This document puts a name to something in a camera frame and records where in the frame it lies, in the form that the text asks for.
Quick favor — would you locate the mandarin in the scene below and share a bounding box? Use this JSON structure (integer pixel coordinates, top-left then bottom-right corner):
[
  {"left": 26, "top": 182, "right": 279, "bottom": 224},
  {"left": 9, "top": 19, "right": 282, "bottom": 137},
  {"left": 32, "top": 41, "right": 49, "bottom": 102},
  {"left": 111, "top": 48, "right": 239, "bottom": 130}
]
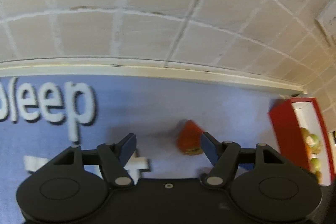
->
[{"left": 314, "top": 171, "right": 322, "bottom": 184}]

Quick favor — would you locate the large brown kiwi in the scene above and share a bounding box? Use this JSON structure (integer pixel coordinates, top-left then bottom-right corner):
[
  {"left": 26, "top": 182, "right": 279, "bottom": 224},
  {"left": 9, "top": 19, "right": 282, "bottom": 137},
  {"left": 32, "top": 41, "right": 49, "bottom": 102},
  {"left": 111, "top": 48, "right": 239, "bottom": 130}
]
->
[{"left": 300, "top": 127, "right": 310, "bottom": 139}]

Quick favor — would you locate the red strawberry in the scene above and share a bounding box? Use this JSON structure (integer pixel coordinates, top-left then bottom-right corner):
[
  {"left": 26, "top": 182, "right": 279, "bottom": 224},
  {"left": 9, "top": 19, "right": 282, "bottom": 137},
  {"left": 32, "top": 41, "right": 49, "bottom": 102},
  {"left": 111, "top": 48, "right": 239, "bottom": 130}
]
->
[{"left": 177, "top": 120, "right": 204, "bottom": 156}]

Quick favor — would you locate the red white box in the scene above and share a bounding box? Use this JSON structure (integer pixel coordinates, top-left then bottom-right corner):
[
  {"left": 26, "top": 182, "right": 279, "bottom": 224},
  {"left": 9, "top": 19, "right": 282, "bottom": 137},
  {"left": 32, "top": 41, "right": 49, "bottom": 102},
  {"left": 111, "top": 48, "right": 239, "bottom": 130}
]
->
[{"left": 269, "top": 98, "right": 335, "bottom": 186}]

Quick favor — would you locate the pale green apple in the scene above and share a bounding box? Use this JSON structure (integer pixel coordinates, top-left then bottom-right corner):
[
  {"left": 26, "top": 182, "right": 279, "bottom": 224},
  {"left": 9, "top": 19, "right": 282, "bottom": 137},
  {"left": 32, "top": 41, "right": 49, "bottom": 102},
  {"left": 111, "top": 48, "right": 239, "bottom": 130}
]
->
[{"left": 304, "top": 134, "right": 322, "bottom": 155}]

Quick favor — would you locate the large orange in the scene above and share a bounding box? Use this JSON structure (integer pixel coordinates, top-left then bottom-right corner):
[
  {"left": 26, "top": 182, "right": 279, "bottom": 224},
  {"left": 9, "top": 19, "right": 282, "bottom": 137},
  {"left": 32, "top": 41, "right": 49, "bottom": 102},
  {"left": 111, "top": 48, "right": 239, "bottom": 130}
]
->
[{"left": 304, "top": 143, "right": 313, "bottom": 161}]

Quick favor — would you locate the white wall socket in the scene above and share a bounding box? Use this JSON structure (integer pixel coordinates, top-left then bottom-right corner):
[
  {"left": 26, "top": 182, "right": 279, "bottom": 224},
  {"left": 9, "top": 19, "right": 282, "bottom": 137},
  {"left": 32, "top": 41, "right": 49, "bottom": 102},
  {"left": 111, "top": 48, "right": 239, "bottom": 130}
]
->
[{"left": 316, "top": 0, "right": 336, "bottom": 47}]

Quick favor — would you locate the bright green apple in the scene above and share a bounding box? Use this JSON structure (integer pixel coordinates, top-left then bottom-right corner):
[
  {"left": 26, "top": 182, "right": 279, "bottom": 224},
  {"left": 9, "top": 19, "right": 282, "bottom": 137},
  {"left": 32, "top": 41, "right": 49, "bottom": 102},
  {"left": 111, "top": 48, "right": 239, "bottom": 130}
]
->
[{"left": 309, "top": 157, "right": 322, "bottom": 173}]

